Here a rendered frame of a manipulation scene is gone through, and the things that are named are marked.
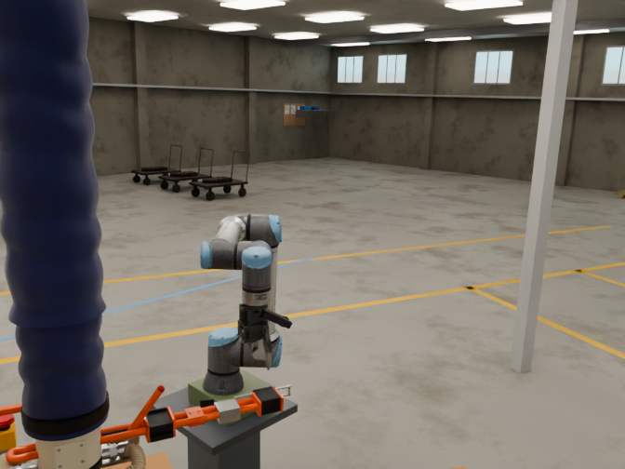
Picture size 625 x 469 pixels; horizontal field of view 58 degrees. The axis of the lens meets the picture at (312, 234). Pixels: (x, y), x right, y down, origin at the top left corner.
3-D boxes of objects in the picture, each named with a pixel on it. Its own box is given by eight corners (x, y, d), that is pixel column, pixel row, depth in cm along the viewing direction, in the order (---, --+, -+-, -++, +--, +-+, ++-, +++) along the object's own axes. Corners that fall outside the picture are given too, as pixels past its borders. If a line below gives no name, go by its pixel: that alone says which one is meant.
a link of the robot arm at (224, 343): (209, 358, 273) (209, 324, 270) (245, 359, 274) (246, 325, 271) (205, 372, 258) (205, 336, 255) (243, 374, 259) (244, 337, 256)
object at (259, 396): (259, 417, 183) (259, 403, 181) (251, 406, 189) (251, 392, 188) (283, 411, 186) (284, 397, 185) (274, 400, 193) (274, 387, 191)
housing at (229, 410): (219, 425, 178) (219, 412, 177) (213, 414, 184) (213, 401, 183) (241, 420, 181) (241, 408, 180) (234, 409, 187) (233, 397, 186)
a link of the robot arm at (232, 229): (221, 210, 247) (197, 240, 181) (250, 212, 248) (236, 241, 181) (220, 236, 249) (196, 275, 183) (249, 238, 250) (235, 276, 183)
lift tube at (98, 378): (22, 448, 146) (-21, 17, 121) (24, 407, 165) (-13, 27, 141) (113, 430, 155) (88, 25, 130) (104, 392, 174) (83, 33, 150)
